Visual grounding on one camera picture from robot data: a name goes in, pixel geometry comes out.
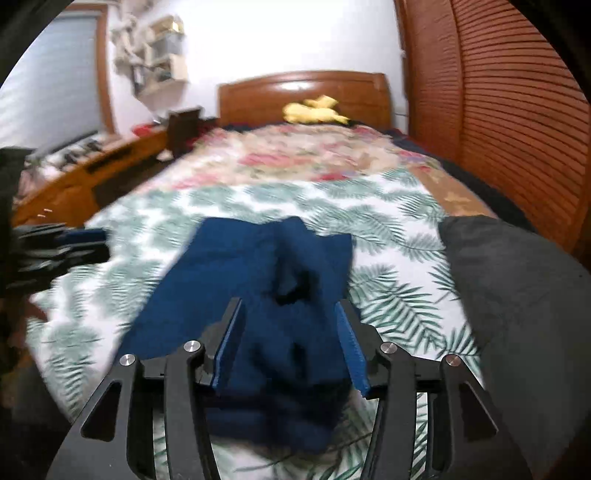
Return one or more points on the floral blanket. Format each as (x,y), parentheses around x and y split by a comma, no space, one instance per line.
(300,157)

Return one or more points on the yellow plush toy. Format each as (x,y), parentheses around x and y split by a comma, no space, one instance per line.
(304,113)

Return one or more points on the white wall shelf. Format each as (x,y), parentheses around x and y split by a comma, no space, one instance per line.
(166,50)

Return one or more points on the navy blue suit jacket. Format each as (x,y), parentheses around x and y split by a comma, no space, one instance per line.
(231,267)

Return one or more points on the wooden desk cabinet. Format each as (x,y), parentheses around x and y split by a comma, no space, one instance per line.
(78,184)

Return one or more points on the dark grey pillow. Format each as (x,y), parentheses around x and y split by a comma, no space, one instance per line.
(517,300)

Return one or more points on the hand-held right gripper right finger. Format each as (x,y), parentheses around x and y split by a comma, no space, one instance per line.
(351,350)

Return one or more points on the beige tied curtain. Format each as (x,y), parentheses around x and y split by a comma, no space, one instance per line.
(127,37)

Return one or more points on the wooden louvred wardrobe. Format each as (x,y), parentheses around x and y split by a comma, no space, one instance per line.
(508,115)

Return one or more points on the wooden bed headboard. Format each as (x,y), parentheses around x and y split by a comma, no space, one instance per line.
(258,99)

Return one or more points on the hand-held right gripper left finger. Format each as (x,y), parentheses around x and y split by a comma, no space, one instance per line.
(228,346)

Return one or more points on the red basket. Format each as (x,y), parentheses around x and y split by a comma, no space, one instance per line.
(144,128)

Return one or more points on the grey window blind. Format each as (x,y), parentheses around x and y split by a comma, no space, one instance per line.
(51,83)

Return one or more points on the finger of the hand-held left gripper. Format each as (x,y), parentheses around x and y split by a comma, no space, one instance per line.
(69,261)
(78,236)

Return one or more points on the dark wooden chair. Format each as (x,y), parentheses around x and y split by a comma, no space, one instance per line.
(184,129)

